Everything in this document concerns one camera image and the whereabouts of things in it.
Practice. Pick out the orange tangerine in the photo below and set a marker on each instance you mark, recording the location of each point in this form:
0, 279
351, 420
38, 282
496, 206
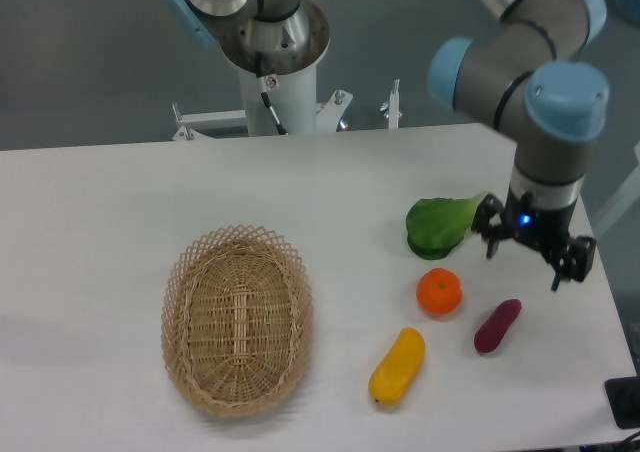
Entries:
439, 291

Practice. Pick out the white post at right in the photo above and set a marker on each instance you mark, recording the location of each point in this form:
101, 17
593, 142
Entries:
619, 202

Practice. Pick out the woven wicker basket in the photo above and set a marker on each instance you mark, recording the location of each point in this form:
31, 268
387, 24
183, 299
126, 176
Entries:
237, 321

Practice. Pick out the yellow mango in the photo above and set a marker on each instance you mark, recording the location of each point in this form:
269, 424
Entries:
394, 375

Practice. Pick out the purple sweet potato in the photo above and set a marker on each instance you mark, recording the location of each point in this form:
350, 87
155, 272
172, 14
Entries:
490, 334

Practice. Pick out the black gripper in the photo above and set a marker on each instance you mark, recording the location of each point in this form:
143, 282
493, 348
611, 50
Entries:
537, 215

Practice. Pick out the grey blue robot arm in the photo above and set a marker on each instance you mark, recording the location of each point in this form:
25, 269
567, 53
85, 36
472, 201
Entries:
524, 84

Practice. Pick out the green bok choy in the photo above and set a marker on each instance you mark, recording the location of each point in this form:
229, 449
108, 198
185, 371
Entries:
436, 226

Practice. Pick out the black device at edge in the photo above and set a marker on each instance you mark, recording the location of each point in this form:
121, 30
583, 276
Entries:
623, 398

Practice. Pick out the white metal base frame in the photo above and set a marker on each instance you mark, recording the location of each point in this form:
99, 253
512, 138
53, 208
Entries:
273, 106

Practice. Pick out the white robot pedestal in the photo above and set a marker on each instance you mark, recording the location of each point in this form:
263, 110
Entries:
291, 48

